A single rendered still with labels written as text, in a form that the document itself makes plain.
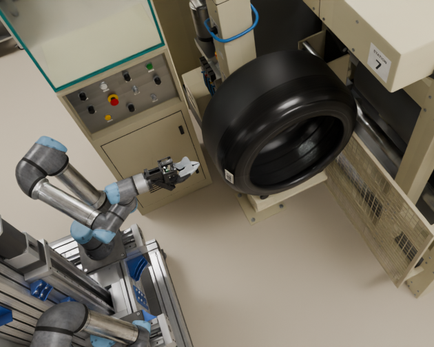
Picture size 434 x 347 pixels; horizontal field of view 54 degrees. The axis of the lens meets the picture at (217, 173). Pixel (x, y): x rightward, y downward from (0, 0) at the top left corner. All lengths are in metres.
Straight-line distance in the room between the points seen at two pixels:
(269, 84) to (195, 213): 1.62
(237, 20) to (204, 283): 1.68
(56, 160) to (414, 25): 1.35
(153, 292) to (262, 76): 1.53
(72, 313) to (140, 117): 1.19
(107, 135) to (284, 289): 1.38
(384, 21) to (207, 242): 1.96
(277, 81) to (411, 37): 0.48
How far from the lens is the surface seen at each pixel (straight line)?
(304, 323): 2.66
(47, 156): 1.81
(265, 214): 2.88
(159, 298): 2.56
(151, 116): 2.33
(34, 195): 1.78
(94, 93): 2.19
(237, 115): 1.51
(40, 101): 4.13
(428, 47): 1.25
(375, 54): 1.28
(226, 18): 1.64
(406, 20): 1.29
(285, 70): 1.56
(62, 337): 1.45
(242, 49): 1.76
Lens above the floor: 2.60
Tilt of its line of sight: 57 degrees down
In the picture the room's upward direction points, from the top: 17 degrees counter-clockwise
